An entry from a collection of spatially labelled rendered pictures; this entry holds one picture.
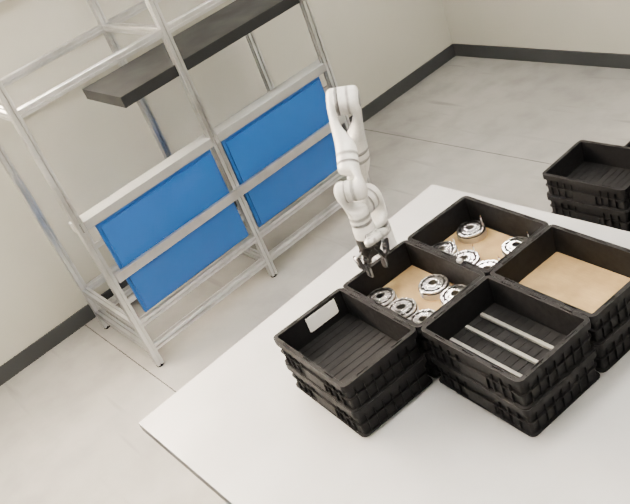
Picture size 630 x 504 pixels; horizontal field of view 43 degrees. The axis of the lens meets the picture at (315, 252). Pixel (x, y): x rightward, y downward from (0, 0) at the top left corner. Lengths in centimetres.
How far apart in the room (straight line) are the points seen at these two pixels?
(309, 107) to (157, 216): 109
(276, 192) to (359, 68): 172
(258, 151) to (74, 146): 110
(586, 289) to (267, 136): 234
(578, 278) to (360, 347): 72
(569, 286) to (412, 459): 73
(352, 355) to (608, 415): 79
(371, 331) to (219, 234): 188
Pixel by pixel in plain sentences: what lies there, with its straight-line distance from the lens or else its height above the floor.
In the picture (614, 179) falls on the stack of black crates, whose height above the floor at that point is 49.
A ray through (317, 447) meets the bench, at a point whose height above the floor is 70.
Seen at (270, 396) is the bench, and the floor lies 70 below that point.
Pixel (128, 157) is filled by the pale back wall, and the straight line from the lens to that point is 503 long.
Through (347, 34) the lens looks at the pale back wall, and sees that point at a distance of 590.
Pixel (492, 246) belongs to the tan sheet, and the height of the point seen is 83.
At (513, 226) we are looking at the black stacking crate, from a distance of 287.
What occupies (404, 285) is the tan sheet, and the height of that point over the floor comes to 83.
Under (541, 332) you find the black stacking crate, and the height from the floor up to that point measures 83.
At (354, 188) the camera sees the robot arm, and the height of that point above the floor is 130.
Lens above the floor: 248
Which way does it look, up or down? 31 degrees down
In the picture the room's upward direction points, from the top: 22 degrees counter-clockwise
